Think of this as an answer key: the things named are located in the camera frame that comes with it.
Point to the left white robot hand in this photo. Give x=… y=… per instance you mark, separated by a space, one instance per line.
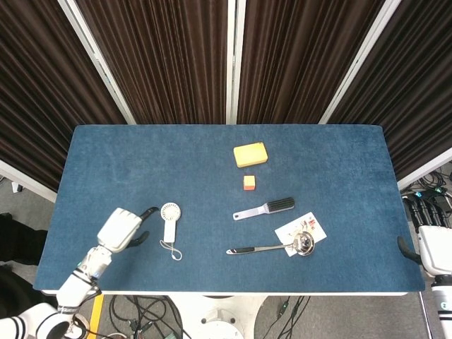
x=118 y=229

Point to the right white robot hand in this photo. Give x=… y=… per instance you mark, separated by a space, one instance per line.
x=432 y=243

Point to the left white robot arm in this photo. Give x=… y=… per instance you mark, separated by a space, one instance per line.
x=70 y=282

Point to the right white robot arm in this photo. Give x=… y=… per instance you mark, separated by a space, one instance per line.
x=443 y=303

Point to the white handheld fan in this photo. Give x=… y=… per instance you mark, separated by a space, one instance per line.
x=169 y=226

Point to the white printed card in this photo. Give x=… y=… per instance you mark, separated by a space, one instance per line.
x=314 y=226

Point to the blue table cloth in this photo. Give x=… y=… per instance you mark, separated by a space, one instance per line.
x=229 y=169

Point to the white table base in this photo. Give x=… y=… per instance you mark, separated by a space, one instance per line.
x=220 y=318

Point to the small yellow orange cube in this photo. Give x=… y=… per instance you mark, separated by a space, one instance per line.
x=249 y=183

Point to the yellow sponge block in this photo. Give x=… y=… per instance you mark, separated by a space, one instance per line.
x=250 y=154

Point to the brown pleated curtain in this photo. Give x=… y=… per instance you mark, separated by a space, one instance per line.
x=155 y=60

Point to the white partition frame post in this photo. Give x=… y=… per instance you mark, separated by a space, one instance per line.
x=233 y=60

